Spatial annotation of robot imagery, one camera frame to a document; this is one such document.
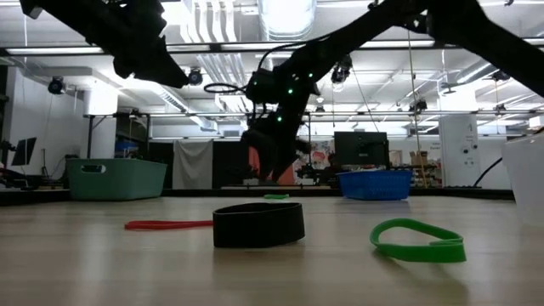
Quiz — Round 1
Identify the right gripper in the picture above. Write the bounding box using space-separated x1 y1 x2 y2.
241 63 320 183

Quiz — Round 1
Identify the black overhead light bar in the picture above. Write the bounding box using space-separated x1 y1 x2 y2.
0 38 544 57

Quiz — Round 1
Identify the cardboard box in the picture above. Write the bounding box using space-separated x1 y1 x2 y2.
409 150 430 167

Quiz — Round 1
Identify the teal plastic basket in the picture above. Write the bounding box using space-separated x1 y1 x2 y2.
65 158 169 201

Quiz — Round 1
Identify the black curved cable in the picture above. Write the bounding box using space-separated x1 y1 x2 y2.
472 157 506 189

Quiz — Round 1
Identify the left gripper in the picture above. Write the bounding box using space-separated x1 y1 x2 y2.
97 0 190 89

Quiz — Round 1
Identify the distant black metal frame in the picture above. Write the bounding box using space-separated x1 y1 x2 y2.
82 110 314 190

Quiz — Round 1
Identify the wide black rubber band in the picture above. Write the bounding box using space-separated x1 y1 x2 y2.
212 201 306 250

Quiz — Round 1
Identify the silver ceiling duct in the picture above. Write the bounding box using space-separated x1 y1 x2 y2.
258 0 319 87

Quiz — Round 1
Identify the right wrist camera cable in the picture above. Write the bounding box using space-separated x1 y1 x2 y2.
202 82 256 95

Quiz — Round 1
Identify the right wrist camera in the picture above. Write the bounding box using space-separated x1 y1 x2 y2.
245 68 275 105

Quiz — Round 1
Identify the blue plastic basket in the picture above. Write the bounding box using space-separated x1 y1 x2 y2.
337 169 414 201

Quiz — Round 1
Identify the red rubber band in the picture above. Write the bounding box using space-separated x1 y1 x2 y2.
124 219 214 232

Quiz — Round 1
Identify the black computer monitor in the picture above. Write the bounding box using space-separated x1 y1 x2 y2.
333 131 390 173

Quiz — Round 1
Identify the clear plastic container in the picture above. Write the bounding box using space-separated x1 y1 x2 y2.
501 134 544 229

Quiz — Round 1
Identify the blue plastic bin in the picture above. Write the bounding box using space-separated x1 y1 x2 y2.
114 140 140 160

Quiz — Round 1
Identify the tilted black monitor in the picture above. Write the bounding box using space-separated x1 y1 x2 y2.
10 136 38 167

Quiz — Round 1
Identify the floral hanging cloth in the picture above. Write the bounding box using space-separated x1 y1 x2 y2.
297 139 337 184

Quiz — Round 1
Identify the orange hanging cloth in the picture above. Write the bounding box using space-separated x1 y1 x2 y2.
248 144 295 186

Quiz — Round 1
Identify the grey hanging cloth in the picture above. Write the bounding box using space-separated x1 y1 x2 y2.
172 139 214 190

